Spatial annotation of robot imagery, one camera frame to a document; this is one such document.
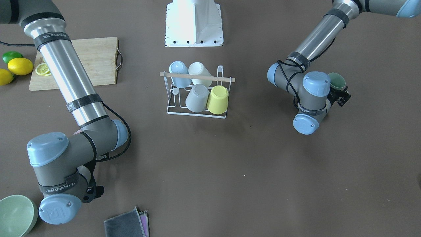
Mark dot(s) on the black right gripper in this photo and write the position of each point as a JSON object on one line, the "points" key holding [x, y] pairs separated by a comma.
{"points": [[92, 192]]}

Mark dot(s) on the mint green cup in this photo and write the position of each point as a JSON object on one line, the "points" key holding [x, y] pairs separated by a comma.
{"points": [[337, 81]]}

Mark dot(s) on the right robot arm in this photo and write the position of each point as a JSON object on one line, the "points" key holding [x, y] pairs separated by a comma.
{"points": [[63, 164]]}

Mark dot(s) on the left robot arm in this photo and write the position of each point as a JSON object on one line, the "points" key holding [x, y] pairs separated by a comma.
{"points": [[314, 92]]}

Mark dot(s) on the grey cup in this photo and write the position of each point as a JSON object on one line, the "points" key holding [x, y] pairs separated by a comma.
{"points": [[197, 98]]}

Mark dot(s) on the yellow cup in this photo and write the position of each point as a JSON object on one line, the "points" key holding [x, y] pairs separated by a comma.
{"points": [[218, 100]]}

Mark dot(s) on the white cup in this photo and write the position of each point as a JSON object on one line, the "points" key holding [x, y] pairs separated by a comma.
{"points": [[198, 68]]}

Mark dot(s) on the grey folded cloth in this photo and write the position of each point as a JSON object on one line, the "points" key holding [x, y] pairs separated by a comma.
{"points": [[130, 224]]}

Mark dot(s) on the green bowl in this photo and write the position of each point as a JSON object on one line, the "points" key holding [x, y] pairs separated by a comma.
{"points": [[18, 215]]}

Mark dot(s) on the lemon slice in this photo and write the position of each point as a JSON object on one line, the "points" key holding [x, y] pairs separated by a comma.
{"points": [[43, 70]]}

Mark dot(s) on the wooden cutting board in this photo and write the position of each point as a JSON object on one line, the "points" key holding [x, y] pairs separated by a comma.
{"points": [[100, 58]]}

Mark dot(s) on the yellow lemon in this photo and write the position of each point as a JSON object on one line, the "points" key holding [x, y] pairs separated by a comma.
{"points": [[6, 77], [20, 66]]}

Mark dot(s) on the green lime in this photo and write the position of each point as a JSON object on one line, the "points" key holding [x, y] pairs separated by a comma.
{"points": [[10, 55]]}

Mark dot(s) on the white wire cup rack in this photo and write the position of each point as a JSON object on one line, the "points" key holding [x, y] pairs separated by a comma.
{"points": [[176, 103]]}

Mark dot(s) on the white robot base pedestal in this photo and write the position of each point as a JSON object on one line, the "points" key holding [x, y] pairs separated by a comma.
{"points": [[193, 23]]}

